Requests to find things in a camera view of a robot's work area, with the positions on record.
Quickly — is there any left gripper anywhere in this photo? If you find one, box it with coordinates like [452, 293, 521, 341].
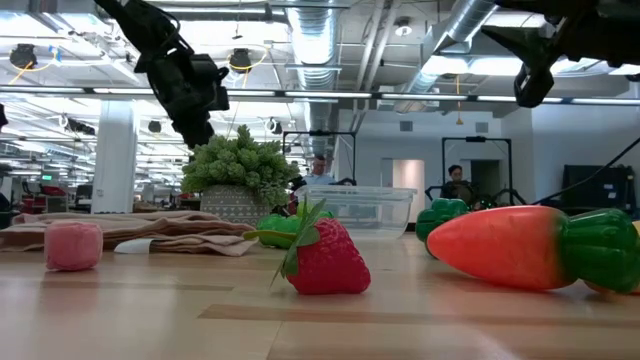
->
[134, 47, 216, 147]

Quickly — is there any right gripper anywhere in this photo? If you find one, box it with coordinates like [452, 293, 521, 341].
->
[479, 19, 601, 109]

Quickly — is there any green toy pea pod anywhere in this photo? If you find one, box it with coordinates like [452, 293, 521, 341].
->
[256, 213, 304, 250]

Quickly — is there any pink toy peach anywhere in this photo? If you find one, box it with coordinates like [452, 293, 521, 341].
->
[43, 221, 104, 273]

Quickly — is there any red toy strawberry with stem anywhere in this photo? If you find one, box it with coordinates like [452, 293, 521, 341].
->
[242, 197, 372, 296]

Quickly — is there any dark green toy pepper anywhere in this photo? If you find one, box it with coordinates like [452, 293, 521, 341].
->
[414, 197, 471, 254]

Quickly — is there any orange toy carrot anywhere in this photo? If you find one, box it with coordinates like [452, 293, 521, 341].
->
[426, 204, 640, 295]

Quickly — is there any clear plastic tupperware container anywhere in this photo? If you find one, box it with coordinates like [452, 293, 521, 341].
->
[294, 184, 419, 240]

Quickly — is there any artificial succulent in patterned pot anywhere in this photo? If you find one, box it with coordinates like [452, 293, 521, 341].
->
[179, 124, 301, 229]

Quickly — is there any white pillar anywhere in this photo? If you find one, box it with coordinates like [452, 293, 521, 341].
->
[90, 99, 140, 215]

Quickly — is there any folded beige cloth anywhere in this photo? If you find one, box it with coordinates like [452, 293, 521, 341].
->
[0, 209, 260, 258]

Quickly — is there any person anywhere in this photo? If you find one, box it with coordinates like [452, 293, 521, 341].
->
[438, 164, 477, 207]
[299, 154, 337, 187]

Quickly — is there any black cabinet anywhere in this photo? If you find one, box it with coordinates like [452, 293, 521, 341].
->
[559, 163, 639, 217]

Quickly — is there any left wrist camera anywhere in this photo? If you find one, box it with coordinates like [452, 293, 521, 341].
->
[190, 52, 231, 114]

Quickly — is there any silver ventilation duct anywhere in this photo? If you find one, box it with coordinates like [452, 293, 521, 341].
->
[285, 0, 346, 161]
[394, 0, 501, 114]

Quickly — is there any black ceiling cable reel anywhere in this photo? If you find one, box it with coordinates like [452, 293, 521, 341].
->
[228, 47, 254, 74]
[8, 43, 39, 70]

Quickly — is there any yellow hanging cord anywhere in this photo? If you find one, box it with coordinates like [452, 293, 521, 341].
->
[453, 74, 464, 126]

